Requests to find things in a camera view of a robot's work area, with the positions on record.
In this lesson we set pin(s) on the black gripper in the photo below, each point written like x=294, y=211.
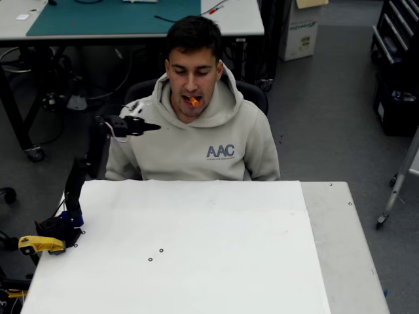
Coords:
x=137, y=126

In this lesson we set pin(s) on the orange food piece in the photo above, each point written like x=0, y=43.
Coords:
x=195, y=102

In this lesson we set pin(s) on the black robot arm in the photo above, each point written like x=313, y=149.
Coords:
x=98, y=147

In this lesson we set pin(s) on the person in beige hoodie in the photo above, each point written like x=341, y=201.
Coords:
x=209, y=147

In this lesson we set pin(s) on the black office chair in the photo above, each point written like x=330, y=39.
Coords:
x=139, y=90

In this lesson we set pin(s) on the white object on floor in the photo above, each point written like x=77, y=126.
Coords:
x=77, y=103

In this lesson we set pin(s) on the black workbench caster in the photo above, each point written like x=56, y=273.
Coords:
x=266, y=85
x=35, y=153

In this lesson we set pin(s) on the green cutting mat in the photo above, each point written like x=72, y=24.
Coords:
x=108, y=16

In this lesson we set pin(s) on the white paper sheet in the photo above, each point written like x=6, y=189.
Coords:
x=212, y=229

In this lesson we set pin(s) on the red pen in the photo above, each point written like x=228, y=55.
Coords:
x=212, y=10

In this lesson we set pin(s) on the black chair caster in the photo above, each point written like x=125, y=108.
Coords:
x=8, y=194

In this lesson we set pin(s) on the yellow clamp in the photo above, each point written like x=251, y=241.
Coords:
x=39, y=244

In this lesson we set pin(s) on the small white paper scrap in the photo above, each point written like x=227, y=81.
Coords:
x=22, y=17

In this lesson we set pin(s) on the white cardboard box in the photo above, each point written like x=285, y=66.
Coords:
x=299, y=36

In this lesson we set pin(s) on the manila folder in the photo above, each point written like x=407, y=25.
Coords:
x=311, y=2

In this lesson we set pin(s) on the black bin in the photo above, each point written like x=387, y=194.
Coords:
x=396, y=114

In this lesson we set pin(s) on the grey metal stand leg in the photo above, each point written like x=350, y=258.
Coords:
x=397, y=186

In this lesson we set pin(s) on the black drawer cabinet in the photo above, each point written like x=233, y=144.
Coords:
x=397, y=29

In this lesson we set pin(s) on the grey workbench with black frame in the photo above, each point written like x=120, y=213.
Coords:
x=235, y=23

